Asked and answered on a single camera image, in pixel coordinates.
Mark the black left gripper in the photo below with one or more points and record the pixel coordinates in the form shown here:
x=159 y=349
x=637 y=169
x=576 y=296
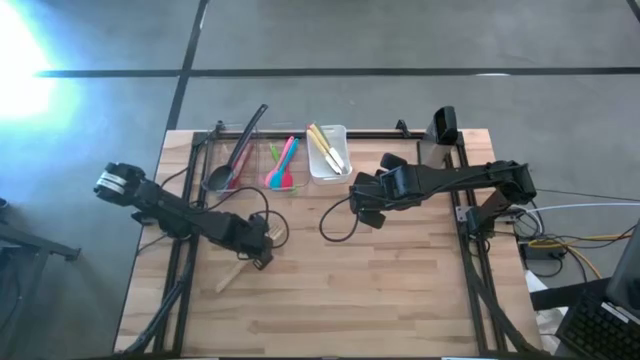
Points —
x=252 y=237

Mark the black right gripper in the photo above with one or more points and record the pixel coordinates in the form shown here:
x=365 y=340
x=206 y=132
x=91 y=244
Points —
x=380 y=192

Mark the clear plastic bin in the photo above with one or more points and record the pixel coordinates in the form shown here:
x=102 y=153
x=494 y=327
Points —
x=210 y=155
x=302 y=172

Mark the black power box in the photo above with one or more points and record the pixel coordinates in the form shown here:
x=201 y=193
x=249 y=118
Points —
x=537 y=252

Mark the dark monitor back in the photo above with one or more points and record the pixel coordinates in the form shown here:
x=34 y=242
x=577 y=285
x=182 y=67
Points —
x=627 y=275

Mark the white plastic bag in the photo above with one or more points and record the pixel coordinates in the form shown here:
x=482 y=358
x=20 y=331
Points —
x=535 y=285

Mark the black plastic spoon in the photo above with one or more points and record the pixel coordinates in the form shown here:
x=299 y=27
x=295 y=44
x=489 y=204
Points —
x=220 y=177

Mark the black metal table frame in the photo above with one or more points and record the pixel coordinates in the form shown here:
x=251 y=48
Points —
x=365 y=134

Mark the black metal stand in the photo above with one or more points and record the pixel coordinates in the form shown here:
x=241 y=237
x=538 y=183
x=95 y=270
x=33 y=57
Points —
x=30 y=242

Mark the black laptop keyboard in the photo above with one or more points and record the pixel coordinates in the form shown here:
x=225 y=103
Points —
x=600 y=330

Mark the red silicone spatula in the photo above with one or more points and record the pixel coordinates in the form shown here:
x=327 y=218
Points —
x=291 y=182

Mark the light wooden fork spatula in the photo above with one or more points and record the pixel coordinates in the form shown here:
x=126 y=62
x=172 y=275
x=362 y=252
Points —
x=232 y=277

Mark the green silicone spatula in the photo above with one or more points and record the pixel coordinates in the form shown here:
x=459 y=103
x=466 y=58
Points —
x=274 y=152

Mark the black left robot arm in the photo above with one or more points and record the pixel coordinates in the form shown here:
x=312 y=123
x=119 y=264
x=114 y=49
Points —
x=175 y=212

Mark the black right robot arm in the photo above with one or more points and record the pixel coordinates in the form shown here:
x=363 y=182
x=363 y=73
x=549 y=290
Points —
x=460 y=177

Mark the pink silicone spatula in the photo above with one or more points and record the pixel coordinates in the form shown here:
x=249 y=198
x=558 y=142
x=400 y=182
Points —
x=270 y=179

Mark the white plastic bin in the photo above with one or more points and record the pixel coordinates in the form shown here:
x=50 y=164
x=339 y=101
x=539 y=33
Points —
x=315 y=175

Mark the teal silicone spatula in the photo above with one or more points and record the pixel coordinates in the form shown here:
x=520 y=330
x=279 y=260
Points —
x=290 y=157

